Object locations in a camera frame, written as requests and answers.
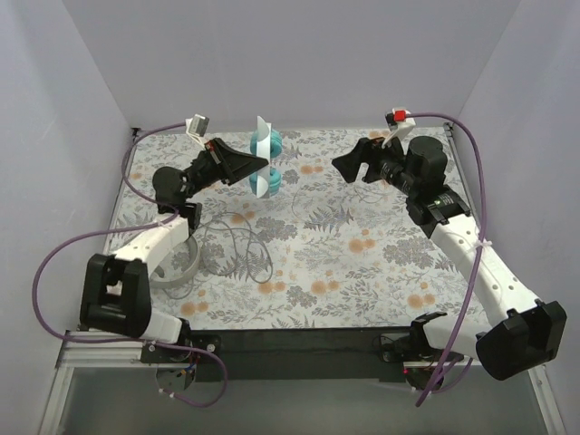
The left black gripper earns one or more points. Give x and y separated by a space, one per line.
218 160

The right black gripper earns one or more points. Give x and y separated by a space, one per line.
368 160

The teal white headphones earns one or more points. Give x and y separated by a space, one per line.
266 143

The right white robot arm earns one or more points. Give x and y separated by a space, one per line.
523 331

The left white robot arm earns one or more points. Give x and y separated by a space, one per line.
116 290

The floral table mat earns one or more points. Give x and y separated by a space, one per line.
320 253

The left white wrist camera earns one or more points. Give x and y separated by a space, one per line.
196 128

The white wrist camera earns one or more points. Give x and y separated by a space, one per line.
196 128
400 123

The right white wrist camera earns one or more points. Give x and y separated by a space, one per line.
400 123

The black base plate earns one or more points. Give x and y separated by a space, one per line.
315 354

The aluminium frame rail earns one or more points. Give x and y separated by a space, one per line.
93 350

